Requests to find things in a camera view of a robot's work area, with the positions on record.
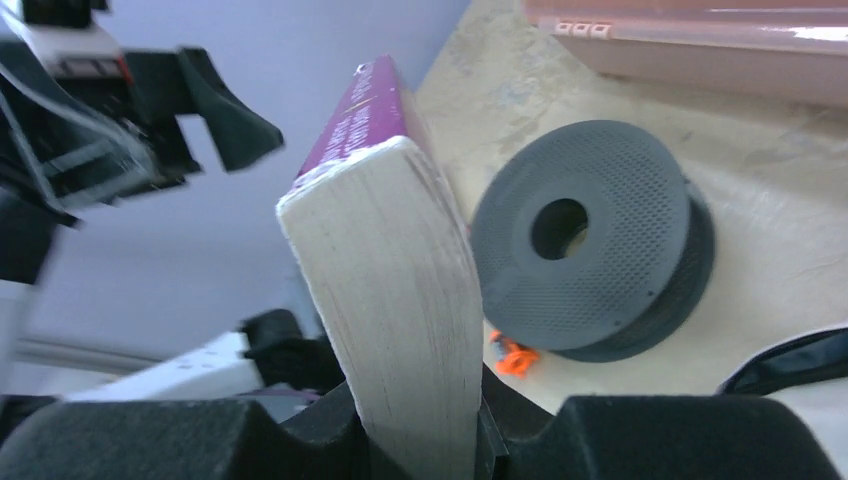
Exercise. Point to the purple treehouse book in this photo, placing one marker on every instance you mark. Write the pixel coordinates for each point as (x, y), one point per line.
(377, 233)

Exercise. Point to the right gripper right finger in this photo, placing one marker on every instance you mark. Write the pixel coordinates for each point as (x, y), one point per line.
(653, 437)

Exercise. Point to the pink translucent storage box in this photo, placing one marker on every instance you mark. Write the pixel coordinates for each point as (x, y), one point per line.
(793, 50)

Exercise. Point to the cream canvas backpack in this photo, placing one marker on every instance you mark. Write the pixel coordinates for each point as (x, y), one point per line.
(808, 375)

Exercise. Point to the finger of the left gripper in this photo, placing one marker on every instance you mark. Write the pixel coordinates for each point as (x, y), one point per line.
(241, 136)

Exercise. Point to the black filament spool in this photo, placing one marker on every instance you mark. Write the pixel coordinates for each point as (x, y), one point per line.
(592, 244)

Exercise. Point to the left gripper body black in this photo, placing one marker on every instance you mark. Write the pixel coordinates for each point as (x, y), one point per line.
(72, 132)

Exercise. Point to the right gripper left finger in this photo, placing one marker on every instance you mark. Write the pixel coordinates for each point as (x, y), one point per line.
(233, 438)

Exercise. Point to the small orange toy car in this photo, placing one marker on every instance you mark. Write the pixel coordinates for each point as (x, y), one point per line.
(512, 358)

